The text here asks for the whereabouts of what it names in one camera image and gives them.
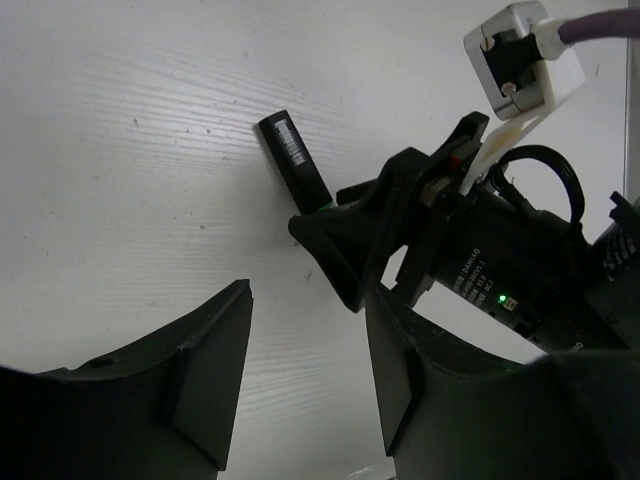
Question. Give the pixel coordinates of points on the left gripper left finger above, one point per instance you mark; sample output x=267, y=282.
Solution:
x=165, y=402

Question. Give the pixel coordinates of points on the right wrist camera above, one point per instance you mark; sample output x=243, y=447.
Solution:
x=526, y=74

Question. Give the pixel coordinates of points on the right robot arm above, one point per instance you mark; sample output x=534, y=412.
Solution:
x=528, y=269

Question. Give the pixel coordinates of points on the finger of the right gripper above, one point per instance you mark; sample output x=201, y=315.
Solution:
x=351, y=244

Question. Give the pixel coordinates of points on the green black highlighter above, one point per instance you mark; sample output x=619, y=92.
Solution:
x=295, y=163

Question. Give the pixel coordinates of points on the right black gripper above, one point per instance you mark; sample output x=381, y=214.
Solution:
x=527, y=268

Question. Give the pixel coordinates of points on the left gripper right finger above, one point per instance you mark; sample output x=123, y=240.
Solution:
x=447, y=409

